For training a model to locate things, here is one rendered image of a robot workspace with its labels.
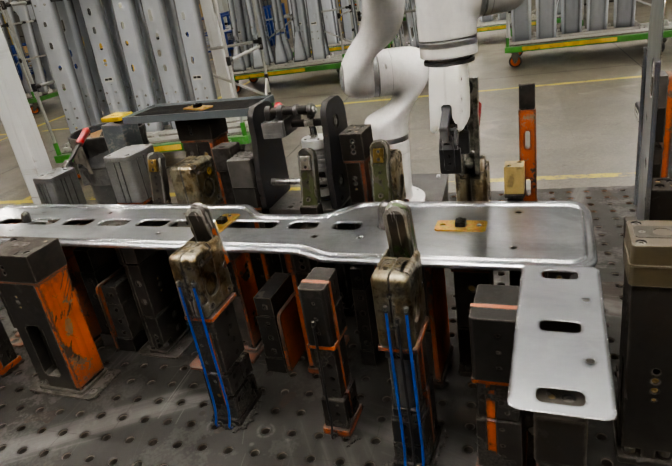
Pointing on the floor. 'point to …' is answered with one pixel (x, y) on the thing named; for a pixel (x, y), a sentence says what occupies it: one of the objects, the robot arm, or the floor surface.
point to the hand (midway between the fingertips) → (455, 157)
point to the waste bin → (95, 152)
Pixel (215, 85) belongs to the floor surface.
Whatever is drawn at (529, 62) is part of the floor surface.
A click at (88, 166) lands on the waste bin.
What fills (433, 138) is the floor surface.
